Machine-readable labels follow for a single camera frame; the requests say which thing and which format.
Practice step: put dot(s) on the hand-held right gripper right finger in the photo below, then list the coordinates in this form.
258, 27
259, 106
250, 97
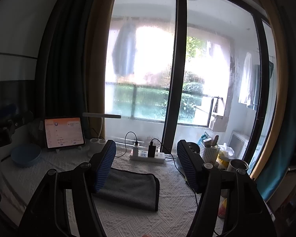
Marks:
188, 169

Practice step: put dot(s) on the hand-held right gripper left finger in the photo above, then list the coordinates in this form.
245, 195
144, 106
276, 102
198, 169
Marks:
104, 171

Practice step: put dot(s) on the grey towel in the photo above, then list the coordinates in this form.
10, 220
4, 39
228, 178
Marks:
133, 190

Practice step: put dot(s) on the dark round pot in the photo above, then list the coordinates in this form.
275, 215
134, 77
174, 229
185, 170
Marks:
193, 147

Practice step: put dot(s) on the white perforated basket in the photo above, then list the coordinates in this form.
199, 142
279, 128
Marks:
209, 154

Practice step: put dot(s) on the yellow bag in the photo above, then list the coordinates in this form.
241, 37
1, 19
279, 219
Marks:
223, 159

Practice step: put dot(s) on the blue round plate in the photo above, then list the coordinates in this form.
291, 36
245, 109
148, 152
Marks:
26, 155

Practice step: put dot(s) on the white charger plug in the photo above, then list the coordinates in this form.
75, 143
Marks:
136, 148

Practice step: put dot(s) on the white tablet stand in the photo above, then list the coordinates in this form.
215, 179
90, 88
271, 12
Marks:
71, 148

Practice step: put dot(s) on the black charger plug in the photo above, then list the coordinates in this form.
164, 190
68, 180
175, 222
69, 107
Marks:
151, 149

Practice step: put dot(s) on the white power strip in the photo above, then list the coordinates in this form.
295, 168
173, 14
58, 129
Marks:
148, 156

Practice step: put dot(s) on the steel cup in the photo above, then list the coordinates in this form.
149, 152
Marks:
236, 165

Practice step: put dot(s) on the white desk lamp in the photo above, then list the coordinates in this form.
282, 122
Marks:
102, 118

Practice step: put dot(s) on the tablet with lit screen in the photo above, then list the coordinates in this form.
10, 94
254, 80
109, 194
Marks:
64, 132

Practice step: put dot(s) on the white appliance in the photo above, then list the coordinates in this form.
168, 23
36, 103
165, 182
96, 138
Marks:
238, 143

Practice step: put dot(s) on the white textured table cloth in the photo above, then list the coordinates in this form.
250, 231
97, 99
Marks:
138, 217

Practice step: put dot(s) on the teal curtain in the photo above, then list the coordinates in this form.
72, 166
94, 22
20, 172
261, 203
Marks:
276, 153

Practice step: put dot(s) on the dark green curtain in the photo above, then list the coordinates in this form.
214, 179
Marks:
61, 54

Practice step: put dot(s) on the hanging white shirt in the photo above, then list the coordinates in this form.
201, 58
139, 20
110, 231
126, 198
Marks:
246, 79

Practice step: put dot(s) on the tan curtain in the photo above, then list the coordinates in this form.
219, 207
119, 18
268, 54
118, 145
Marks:
96, 61

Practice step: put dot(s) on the hanging blue shirt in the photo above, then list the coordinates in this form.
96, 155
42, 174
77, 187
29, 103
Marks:
124, 49

